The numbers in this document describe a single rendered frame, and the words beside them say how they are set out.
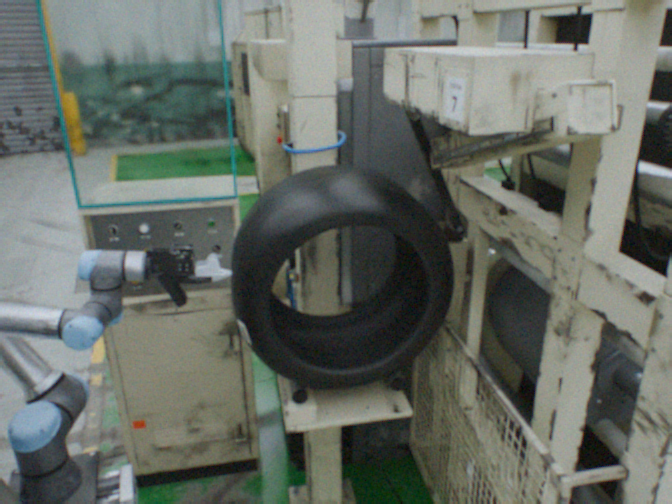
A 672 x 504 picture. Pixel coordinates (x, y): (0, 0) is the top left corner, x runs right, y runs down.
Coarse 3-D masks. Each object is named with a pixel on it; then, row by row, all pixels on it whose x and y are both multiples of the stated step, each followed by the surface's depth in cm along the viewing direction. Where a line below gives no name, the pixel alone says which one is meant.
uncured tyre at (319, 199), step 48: (288, 192) 134; (336, 192) 128; (384, 192) 131; (240, 240) 139; (288, 240) 127; (432, 240) 135; (240, 288) 133; (384, 288) 171; (432, 288) 139; (288, 336) 166; (336, 336) 171; (384, 336) 166; (432, 336) 146; (336, 384) 145
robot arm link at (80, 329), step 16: (0, 304) 123; (16, 304) 124; (96, 304) 128; (0, 320) 121; (16, 320) 121; (32, 320) 121; (48, 320) 122; (64, 320) 122; (80, 320) 121; (96, 320) 124; (32, 336) 123; (48, 336) 123; (64, 336) 120; (80, 336) 121; (96, 336) 122
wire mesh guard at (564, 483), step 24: (456, 336) 157; (432, 384) 181; (456, 384) 160; (504, 408) 128; (456, 432) 163; (480, 432) 146; (528, 432) 119; (528, 456) 121; (456, 480) 166; (504, 480) 134
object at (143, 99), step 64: (64, 0) 164; (128, 0) 168; (192, 0) 171; (64, 64) 171; (128, 64) 174; (192, 64) 178; (64, 128) 177; (128, 128) 181; (192, 128) 185; (128, 192) 189; (192, 192) 193
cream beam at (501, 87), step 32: (384, 64) 152; (416, 64) 126; (448, 64) 109; (480, 64) 98; (512, 64) 99; (544, 64) 100; (576, 64) 101; (384, 96) 155; (416, 96) 128; (480, 96) 100; (512, 96) 101; (480, 128) 102; (512, 128) 103
